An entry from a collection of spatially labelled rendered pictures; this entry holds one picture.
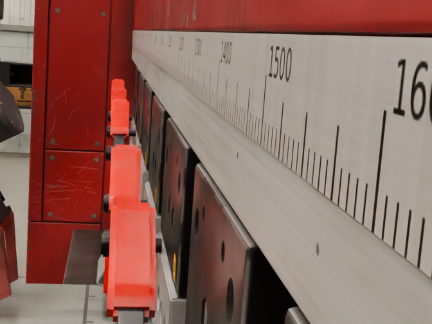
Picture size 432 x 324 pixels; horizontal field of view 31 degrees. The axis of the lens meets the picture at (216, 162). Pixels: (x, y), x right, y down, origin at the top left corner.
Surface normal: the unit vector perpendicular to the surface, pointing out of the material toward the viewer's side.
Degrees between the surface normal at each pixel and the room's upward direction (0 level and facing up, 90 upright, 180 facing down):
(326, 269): 90
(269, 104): 90
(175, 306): 90
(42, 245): 90
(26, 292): 0
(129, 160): 39
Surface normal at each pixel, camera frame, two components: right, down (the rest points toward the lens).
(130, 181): 0.14, -0.66
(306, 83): -0.99, -0.05
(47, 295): 0.07, -0.98
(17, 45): 0.15, 0.17
